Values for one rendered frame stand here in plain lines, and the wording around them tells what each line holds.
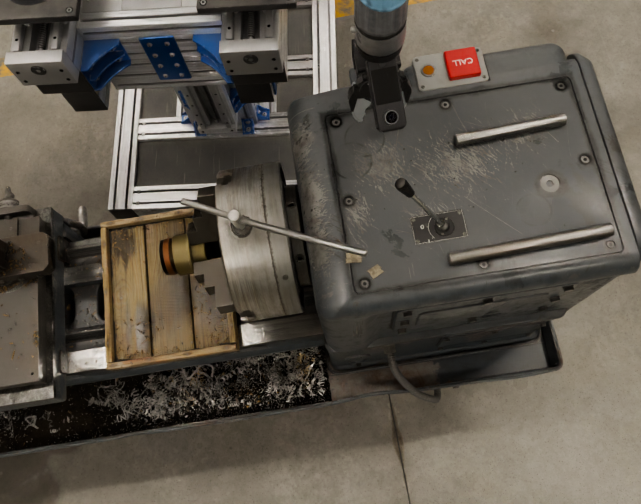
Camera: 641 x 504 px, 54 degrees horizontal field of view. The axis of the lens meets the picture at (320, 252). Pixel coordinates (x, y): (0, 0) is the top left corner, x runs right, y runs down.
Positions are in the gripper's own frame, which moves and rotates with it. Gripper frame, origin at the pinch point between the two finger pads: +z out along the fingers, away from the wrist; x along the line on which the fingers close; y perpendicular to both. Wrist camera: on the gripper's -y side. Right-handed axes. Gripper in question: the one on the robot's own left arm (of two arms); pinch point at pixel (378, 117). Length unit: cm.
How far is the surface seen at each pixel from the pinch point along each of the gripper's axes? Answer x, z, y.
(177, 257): 42.7, 17.7, -13.8
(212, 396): 50, 70, -36
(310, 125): 12.2, 4.4, 3.2
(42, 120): 124, 130, 97
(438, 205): -7.8, 4.0, -16.9
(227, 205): 29.7, 6.0, -9.5
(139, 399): 71, 75, -33
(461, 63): -17.7, 2.8, 10.1
